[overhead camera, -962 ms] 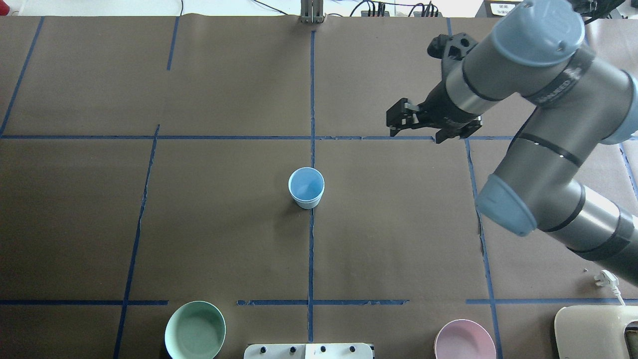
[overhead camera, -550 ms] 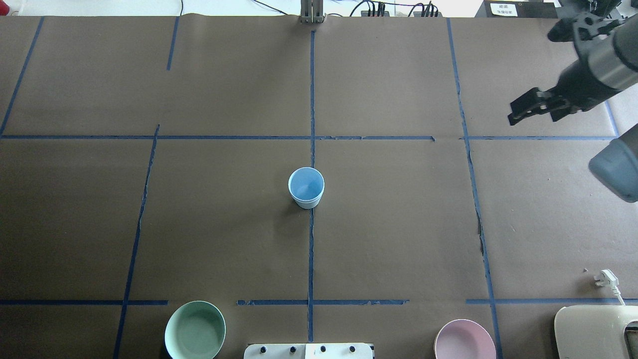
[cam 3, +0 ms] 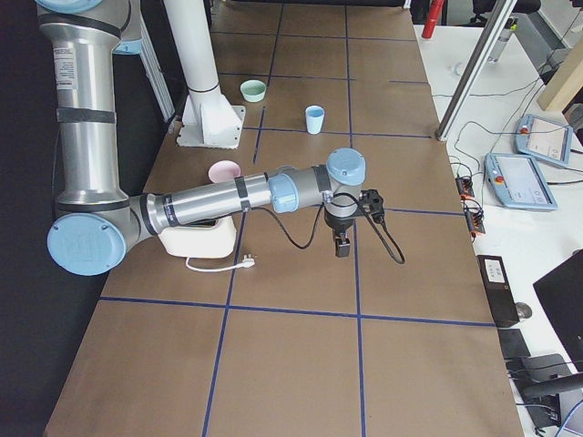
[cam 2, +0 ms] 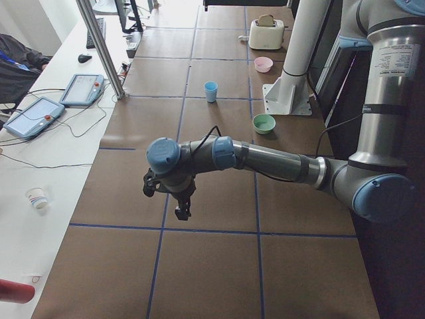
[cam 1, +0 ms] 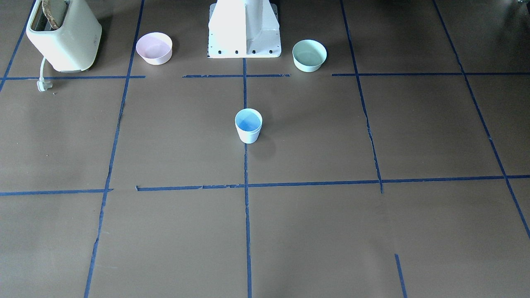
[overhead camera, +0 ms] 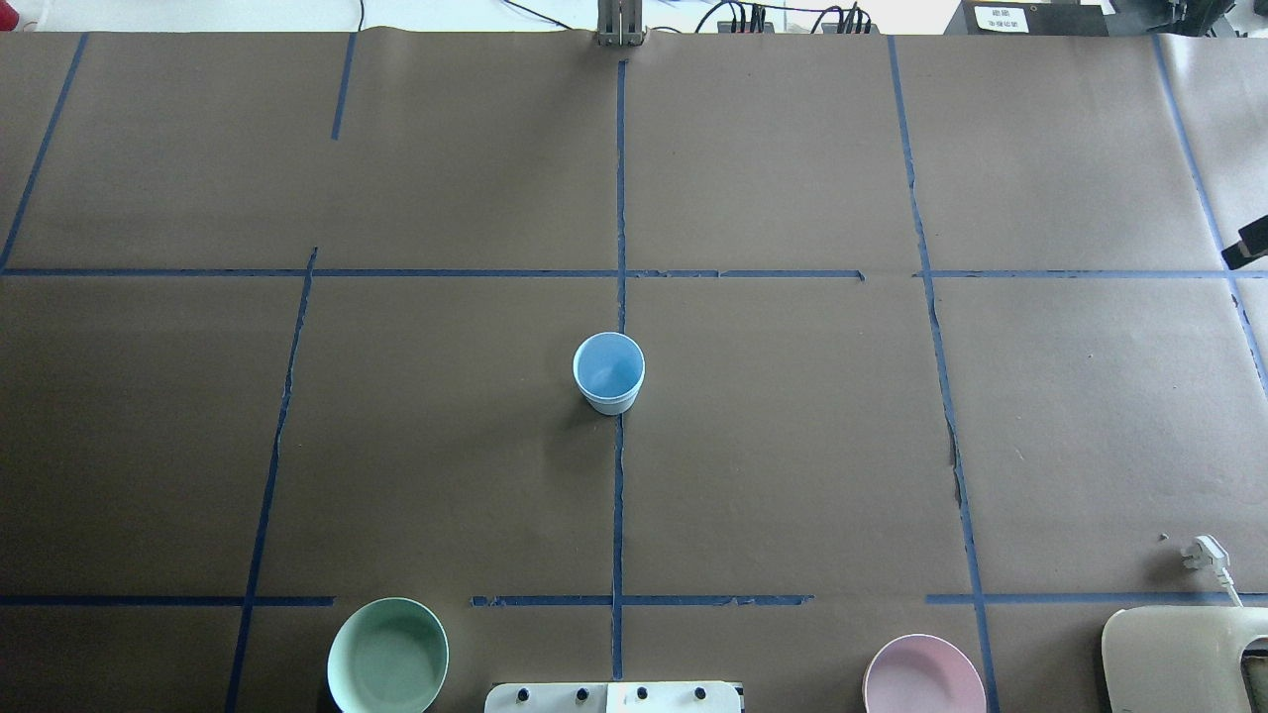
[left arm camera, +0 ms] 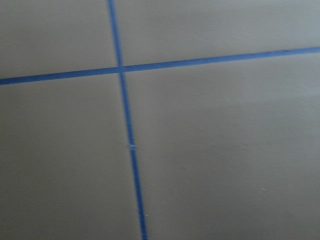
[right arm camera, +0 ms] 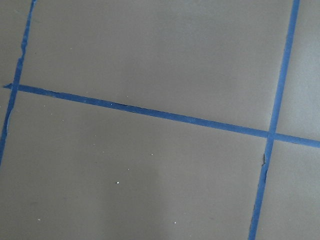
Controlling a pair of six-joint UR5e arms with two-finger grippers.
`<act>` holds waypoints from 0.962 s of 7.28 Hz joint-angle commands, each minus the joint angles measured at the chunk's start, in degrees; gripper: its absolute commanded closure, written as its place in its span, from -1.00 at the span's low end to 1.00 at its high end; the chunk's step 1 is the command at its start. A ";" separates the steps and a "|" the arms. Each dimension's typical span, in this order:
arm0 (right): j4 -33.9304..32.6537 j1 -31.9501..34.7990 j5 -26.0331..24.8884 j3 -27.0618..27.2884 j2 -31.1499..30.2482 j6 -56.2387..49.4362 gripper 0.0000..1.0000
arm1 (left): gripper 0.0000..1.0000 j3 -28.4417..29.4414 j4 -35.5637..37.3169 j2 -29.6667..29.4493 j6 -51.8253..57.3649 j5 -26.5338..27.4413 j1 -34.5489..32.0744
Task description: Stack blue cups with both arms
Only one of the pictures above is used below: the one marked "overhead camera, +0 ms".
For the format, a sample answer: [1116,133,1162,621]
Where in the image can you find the light blue cup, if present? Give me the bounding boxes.
[574,331,645,396]
[581,387,640,416]

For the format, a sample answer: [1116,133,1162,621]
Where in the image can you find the white power plug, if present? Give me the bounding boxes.
[1181,534,1244,606]

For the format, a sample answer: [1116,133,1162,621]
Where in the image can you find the black labelled box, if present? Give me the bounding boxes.
[943,1,1110,37]

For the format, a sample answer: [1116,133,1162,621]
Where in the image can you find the pink bowl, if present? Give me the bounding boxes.
[861,636,989,712]

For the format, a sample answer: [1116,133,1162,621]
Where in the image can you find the green bowl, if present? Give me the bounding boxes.
[327,598,450,712]

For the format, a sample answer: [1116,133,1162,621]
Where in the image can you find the aluminium frame post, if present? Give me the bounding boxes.
[596,0,645,47]

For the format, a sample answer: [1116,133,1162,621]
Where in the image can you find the white post base plate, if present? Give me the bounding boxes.
[483,680,746,712]

